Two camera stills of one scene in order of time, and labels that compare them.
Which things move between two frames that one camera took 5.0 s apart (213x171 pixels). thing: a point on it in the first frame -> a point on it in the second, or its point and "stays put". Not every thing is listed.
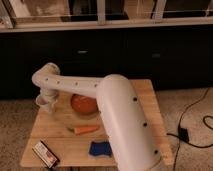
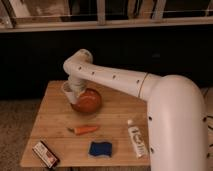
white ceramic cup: (46, 102) -> (72, 93)
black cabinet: (179, 59) stays put
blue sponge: (99, 148) stays put
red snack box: (45, 153) stays put
